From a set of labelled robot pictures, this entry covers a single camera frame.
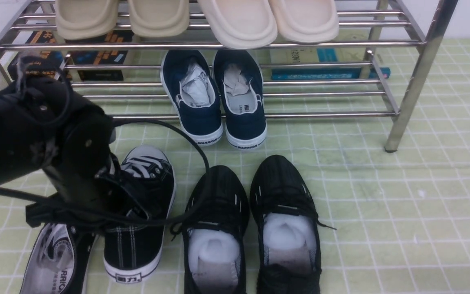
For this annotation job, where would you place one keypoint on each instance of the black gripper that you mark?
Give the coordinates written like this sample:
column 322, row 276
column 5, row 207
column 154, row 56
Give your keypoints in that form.
column 111, row 191

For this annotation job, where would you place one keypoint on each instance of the black canvas sneaker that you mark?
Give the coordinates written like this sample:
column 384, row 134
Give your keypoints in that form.
column 131, row 252
column 59, row 261

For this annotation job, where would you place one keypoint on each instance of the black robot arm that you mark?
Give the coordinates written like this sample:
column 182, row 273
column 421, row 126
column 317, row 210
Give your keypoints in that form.
column 55, row 153

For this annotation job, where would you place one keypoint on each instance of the navy slip-on shoe left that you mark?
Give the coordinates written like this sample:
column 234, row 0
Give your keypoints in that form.
column 186, row 78

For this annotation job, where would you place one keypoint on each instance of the navy slip-on shoe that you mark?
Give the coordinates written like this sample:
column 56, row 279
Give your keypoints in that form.
column 239, row 81
column 186, row 78

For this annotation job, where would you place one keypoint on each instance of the navy slip-on shoe right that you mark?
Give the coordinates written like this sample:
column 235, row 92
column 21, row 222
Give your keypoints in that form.
column 239, row 81

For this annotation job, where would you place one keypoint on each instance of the silver metal shoe rack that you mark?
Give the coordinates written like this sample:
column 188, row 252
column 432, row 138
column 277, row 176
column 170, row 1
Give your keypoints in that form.
column 391, row 26

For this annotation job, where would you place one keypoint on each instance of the black mesh sneaker left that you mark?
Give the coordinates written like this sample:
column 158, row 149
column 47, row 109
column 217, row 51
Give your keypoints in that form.
column 214, row 254

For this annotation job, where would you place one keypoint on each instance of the black mesh sneaker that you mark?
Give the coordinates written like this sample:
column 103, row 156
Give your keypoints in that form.
column 214, row 254
column 287, row 225

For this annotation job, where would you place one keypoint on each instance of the black orange box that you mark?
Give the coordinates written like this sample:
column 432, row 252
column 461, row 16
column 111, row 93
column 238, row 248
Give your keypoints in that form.
column 114, row 58

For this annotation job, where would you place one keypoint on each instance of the beige slipper far left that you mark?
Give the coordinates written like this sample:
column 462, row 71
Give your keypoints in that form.
column 82, row 19

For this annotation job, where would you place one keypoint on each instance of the beige slipper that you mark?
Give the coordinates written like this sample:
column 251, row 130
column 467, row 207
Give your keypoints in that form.
column 82, row 19
column 159, row 18

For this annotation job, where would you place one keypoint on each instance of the black mesh sneaker right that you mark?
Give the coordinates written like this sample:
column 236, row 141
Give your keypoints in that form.
column 287, row 225

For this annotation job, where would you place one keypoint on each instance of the cream slipper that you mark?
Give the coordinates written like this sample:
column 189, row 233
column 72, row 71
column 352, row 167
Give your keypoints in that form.
column 306, row 21
column 240, row 24

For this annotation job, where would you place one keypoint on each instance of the cream slipper far right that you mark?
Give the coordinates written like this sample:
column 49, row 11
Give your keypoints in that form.
column 306, row 21

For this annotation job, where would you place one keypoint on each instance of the green checkered table mat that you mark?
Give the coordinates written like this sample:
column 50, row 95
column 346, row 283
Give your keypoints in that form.
column 402, row 219

